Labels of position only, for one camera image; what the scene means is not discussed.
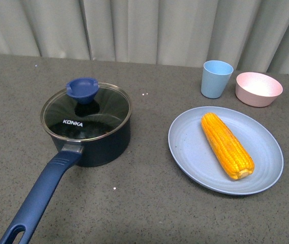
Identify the glass lid with blue knob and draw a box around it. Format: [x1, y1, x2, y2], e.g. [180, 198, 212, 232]
[41, 77, 132, 142]

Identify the yellow corn cob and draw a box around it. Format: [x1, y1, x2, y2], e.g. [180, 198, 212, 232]
[201, 112, 254, 180]

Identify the dark blue saucepan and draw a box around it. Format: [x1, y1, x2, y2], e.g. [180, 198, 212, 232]
[1, 119, 131, 243]

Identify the light blue cup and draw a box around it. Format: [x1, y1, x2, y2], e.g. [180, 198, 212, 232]
[201, 60, 234, 99]

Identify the light blue plate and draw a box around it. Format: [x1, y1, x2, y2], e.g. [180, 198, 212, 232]
[168, 106, 284, 195]

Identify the pink bowl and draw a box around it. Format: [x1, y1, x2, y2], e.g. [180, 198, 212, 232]
[235, 72, 283, 107]

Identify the white curtain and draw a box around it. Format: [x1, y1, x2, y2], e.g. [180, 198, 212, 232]
[0, 1, 289, 74]

